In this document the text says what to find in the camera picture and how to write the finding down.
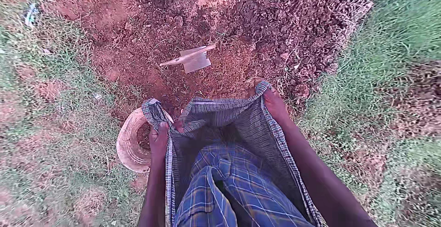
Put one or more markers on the person's left hand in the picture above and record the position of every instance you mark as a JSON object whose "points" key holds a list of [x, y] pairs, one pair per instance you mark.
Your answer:
{"points": [[158, 144]]}

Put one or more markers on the person's right hand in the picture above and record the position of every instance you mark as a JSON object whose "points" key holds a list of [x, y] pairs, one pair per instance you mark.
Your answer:
{"points": [[274, 105]]}

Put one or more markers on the person's left fingers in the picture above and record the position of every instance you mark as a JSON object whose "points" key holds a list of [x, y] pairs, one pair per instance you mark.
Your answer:
{"points": [[178, 126]]}

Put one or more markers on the person's right fingers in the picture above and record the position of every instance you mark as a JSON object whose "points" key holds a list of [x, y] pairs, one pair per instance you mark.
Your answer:
{"points": [[258, 82]]}

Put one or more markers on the person's left thumb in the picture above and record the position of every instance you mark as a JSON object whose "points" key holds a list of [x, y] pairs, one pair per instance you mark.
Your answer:
{"points": [[163, 128]]}

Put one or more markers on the checkered cloth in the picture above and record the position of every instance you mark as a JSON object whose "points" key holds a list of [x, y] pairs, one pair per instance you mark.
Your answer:
{"points": [[217, 109]]}

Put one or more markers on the person's right forearm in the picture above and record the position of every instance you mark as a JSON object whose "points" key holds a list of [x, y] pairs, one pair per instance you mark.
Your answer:
{"points": [[322, 175]]}

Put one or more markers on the person's left forearm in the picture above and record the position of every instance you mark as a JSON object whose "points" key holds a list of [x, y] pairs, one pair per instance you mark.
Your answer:
{"points": [[155, 189]]}

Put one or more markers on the round pale basin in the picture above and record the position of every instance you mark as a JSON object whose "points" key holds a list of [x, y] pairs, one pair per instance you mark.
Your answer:
{"points": [[128, 144]]}

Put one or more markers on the pile of dark soil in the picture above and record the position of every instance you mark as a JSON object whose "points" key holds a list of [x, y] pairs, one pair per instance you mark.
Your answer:
{"points": [[299, 23]]}

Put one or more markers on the crumpled white plastic litter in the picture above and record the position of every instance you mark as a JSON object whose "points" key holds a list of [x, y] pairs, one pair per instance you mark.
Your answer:
{"points": [[31, 15]]}

